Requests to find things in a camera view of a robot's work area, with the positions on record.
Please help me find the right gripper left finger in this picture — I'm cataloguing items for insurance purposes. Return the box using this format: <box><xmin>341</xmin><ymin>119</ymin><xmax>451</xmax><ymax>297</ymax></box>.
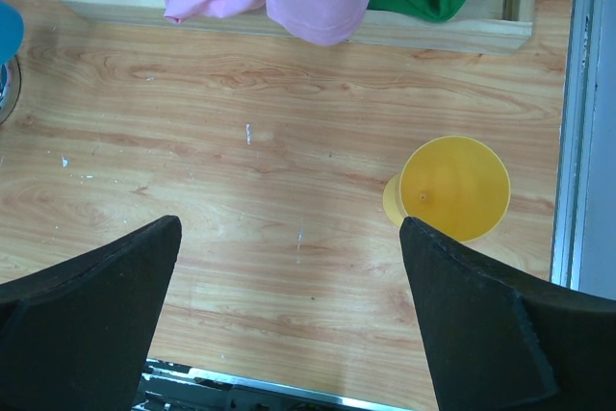
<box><xmin>1</xmin><ymin>216</ymin><xmax>182</xmax><ymax>410</ymax></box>

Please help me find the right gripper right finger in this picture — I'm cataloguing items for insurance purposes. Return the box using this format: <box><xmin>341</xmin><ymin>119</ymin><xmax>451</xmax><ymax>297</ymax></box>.
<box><xmin>399</xmin><ymin>218</ymin><xmax>615</xmax><ymax>410</ymax></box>

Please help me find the orange wine glass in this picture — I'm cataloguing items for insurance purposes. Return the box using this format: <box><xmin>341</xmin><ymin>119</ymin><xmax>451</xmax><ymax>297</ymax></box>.
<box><xmin>382</xmin><ymin>136</ymin><xmax>511</xmax><ymax>242</ymax></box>

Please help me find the chrome wine glass rack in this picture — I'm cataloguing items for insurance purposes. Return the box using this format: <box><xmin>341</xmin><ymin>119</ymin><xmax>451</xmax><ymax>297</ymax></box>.
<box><xmin>0</xmin><ymin>56</ymin><xmax>22</xmax><ymax>124</ymax></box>

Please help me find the blue wine glass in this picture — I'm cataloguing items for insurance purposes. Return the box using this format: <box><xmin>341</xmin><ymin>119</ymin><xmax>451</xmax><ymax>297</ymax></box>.
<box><xmin>0</xmin><ymin>1</ymin><xmax>24</xmax><ymax>64</ymax></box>

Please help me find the wooden clothes rack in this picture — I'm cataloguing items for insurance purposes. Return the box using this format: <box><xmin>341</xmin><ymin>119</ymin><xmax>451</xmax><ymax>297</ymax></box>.
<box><xmin>58</xmin><ymin>0</ymin><xmax>540</xmax><ymax>57</ymax></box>

